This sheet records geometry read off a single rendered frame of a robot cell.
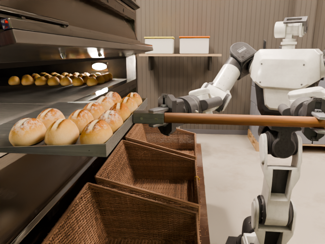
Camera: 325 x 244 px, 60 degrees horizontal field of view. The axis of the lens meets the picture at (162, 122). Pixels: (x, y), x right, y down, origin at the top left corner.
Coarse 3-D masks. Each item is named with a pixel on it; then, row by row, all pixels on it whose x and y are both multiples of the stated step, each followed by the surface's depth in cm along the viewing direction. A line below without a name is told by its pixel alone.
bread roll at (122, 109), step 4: (116, 104) 80; (120, 104) 80; (124, 104) 82; (112, 108) 79; (116, 108) 78; (120, 108) 79; (124, 108) 80; (128, 108) 83; (120, 112) 78; (124, 112) 79; (128, 112) 81; (124, 116) 79; (128, 116) 80; (124, 120) 79
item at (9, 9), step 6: (0, 6) 52; (6, 6) 55; (0, 12) 53; (6, 12) 54; (12, 12) 56; (18, 12) 58; (24, 12) 60; (18, 18) 59; (24, 18) 59; (30, 18) 63; (36, 18) 65; (42, 18) 67; (48, 18) 70; (54, 18) 73; (54, 24) 74; (60, 24) 77; (66, 24) 80
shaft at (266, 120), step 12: (168, 120) 80; (180, 120) 79; (192, 120) 79; (204, 120) 79; (216, 120) 78; (228, 120) 78; (240, 120) 78; (252, 120) 77; (264, 120) 77; (276, 120) 77; (288, 120) 76; (300, 120) 76; (312, 120) 76; (324, 120) 76
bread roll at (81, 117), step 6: (72, 114) 70; (78, 114) 70; (84, 114) 70; (90, 114) 73; (72, 120) 69; (78, 120) 69; (84, 120) 69; (90, 120) 72; (78, 126) 68; (84, 126) 69
